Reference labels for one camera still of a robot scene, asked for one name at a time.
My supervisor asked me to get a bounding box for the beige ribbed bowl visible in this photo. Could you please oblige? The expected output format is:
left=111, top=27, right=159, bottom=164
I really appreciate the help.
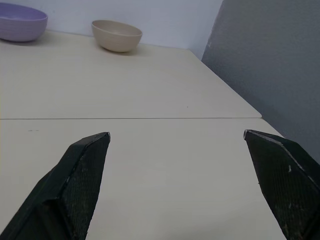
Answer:
left=91, top=19, right=143, bottom=53

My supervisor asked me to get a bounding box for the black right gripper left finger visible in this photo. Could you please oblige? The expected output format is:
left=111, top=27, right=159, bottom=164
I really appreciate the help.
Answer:
left=0, top=131, right=112, bottom=240

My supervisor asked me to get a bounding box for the purple ribbed bowl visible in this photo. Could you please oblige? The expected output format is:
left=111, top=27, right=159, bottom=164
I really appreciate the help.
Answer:
left=0, top=2, right=49, bottom=43

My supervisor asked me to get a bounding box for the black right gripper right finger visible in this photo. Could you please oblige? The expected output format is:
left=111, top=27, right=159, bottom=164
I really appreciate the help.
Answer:
left=243, top=129, right=320, bottom=240

